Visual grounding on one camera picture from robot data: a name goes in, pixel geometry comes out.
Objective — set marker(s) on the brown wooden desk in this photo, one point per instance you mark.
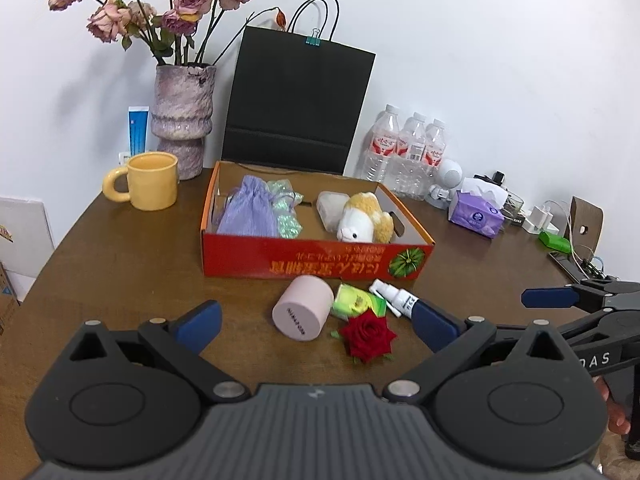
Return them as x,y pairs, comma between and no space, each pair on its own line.
125,270

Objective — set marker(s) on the clear water bottle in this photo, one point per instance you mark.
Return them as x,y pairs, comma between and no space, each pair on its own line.
411,160
436,147
379,150

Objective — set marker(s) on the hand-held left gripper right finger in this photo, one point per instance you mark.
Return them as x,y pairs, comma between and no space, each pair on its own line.
436,329

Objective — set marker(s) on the pink cylinder container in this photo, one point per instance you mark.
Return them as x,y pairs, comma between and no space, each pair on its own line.
300,310

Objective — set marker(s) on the green packet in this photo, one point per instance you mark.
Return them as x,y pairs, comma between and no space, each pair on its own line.
352,301

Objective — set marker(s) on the teal binder clip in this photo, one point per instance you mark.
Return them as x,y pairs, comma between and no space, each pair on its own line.
313,40

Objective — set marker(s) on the cardboard carton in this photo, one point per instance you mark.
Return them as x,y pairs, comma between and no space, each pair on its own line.
6,300

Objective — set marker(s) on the white board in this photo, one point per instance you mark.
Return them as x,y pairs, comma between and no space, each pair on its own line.
22,235

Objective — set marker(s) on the white spray bottle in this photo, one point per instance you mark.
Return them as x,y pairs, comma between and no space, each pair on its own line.
395,297

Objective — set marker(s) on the purple tissue pack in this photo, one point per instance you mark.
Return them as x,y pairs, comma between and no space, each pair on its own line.
475,217

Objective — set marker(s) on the yellow mug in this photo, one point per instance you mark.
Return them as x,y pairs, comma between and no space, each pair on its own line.
152,182

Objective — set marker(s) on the white charger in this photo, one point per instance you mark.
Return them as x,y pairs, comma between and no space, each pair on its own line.
539,217

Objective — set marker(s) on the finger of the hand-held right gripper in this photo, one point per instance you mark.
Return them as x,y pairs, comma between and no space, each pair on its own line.
550,297
611,320

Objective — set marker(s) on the white and tan plush toy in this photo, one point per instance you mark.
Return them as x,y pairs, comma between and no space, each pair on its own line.
361,220

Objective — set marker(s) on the brown cardboard piece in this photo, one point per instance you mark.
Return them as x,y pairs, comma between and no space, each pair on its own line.
592,215

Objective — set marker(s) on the person's right hand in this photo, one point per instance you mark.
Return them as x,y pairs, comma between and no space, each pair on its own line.
617,417

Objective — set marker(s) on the glittery green pouch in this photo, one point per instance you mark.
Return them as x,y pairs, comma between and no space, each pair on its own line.
287,221

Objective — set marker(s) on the red cardboard box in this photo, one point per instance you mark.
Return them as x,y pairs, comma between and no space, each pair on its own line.
250,260

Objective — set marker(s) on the red rose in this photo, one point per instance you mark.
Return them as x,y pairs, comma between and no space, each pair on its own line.
367,335

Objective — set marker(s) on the mottled purple vase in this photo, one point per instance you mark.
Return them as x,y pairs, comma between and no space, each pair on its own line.
182,110

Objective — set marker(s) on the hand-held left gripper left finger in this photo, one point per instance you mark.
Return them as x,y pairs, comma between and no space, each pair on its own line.
200,326

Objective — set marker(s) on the white round gadget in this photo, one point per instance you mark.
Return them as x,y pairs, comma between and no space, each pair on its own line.
450,172

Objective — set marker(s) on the black paper bag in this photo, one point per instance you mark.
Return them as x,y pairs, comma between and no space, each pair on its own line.
295,90

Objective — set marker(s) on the glass jar of clips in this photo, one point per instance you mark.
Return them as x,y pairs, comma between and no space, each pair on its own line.
514,206

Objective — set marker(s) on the small black device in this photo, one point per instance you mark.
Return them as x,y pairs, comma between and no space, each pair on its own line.
496,176

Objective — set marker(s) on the blue and white tube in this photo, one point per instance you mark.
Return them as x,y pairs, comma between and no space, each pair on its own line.
137,130

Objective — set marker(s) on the green plastic object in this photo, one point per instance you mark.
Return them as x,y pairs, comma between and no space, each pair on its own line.
555,242

